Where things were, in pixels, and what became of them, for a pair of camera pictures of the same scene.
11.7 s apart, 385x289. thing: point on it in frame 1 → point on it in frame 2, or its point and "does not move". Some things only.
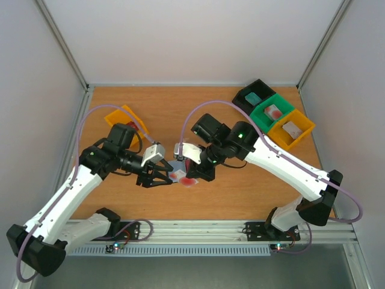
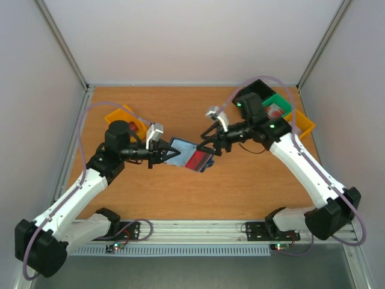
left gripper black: [148, 178] → [154, 153]
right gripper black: [200, 168] → [223, 139]
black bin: [262, 90] does not move
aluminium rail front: [120, 232] does not move
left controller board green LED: [109, 248] does not move
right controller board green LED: [280, 246] does not move
